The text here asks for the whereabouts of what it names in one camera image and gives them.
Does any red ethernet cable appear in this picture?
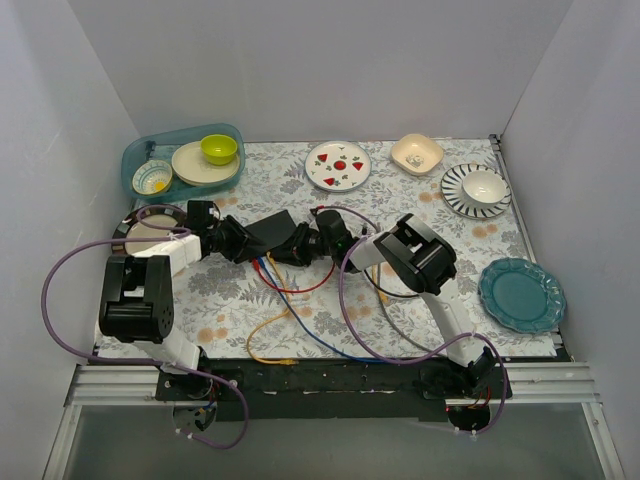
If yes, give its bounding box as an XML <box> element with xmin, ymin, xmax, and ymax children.
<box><xmin>252</xmin><ymin>255</ymin><xmax>337</xmax><ymax>294</ymax></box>

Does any blue ethernet cable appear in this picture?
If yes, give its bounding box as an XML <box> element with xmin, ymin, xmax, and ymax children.
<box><xmin>259</xmin><ymin>257</ymin><xmax>409</xmax><ymax>364</ymax></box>

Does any black network switch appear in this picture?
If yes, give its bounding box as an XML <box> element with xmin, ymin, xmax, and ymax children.
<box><xmin>246</xmin><ymin>210</ymin><xmax>297</xmax><ymax>256</ymax></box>

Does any black ethernet cable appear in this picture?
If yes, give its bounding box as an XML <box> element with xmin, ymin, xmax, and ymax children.
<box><xmin>363</xmin><ymin>264</ymin><xmax>426</xmax><ymax>300</ymax></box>

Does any yellow ethernet cable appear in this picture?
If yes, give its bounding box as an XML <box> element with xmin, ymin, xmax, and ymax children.
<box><xmin>245</xmin><ymin>252</ymin><xmax>301</xmax><ymax>365</ymax></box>
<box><xmin>373</xmin><ymin>264</ymin><xmax>390</xmax><ymax>304</ymax></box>

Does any grey ethernet cable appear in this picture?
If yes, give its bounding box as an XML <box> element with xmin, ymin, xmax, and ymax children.
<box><xmin>379</xmin><ymin>299</ymin><xmax>451</xmax><ymax>354</ymax></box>

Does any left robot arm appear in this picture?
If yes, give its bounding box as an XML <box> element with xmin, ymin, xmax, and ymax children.
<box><xmin>98</xmin><ymin>200</ymin><xmax>269</xmax><ymax>400</ymax></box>

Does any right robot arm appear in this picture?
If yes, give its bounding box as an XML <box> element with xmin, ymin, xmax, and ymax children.
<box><xmin>270</xmin><ymin>210</ymin><xmax>499</xmax><ymax>398</ymax></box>

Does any floral tablecloth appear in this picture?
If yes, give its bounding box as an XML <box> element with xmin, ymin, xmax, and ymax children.
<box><xmin>99</xmin><ymin>139</ymin><xmax>556</xmax><ymax>364</ymax></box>

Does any dark rimmed plate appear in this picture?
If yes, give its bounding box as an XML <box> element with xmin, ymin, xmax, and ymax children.
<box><xmin>112</xmin><ymin>204</ymin><xmax>187</xmax><ymax>240</ymax></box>

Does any cream plate in basin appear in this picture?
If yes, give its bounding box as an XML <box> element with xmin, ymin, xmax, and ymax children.
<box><xmin>171</xmin><ymin>142</ymin><xmax>240</xmax><ymax>186</ymax></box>

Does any strawberry pattern plate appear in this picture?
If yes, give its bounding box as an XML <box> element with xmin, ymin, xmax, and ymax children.
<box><xmin>304</xmin><ymin>141</ymin><xmax>372</xmax><ymax>193</ymax></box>

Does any blue patterned small bowl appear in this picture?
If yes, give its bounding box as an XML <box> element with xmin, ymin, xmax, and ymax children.
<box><xmin>131</xmin><ymin>160</ymin><xmax>173</xmax><ymax>196</ymax></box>

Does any lime green bowl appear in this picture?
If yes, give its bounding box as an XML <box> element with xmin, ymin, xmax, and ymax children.
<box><xmin>200</xmin><ymin>134</ymin><xmax>238</xmax><ymax>166</ymax></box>

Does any teal plastic basin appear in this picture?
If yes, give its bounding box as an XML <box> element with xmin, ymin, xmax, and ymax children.
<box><xmin>120</xmin><ymin>123</ymin><xmax>245</xmax><ymax>203</ymax></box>

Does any beige square bowl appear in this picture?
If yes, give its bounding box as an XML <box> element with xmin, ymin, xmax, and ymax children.
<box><xmin>390</xmin><ymin>133</ymin><xmax>444</xmax><ymax>176</ymax></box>

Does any blue striped plate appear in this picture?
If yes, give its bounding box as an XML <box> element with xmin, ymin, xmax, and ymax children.
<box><xmin>440</xmin><ymin>163</ymin><xmax>512</xmax><ymax>219</ymax></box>

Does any white bowl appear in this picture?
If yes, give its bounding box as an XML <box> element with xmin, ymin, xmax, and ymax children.
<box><xmin>462</xmin><ymin>170</ymin><xmax>507</xmax><ymax>205</ymax></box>

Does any teal scalloped plate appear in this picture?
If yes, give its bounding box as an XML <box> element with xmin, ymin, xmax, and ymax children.
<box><xmin>478</xmin><ymin>258</ymin><xmax>567</xmax><ymax>334</ymax></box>

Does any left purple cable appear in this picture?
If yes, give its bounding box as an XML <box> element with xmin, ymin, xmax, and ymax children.
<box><xmin>40</xmin><ymin>204</ymin><xmax>250</xmax><ymax>451</ymax></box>

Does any purple cable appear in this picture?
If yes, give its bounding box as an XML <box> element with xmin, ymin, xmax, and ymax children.
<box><xmin>40</xmin><ymin>204</ymin><xmax>250</xmax><ymax>451</ymax></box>
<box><xmin>310</xmin><ymin>204</ymin><xmax>511</xmax><ymax>434</ymax></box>

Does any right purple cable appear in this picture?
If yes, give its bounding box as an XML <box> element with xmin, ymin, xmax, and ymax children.
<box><xmin>310</xmin><ymin>204</ymin><xmax>511</xmax><ymax>434</ymax></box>

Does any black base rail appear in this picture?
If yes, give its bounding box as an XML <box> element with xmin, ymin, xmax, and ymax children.
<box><xmin>155</xmin><ymin>358</ymin><xmax>512</xmax><ymax>422</ymax></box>

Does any aluminium frame rail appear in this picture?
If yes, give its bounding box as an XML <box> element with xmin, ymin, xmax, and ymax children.
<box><xmin>44</xmin><ymin>360</ymin><xmax>630</xmax><ymax>479</ymax></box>

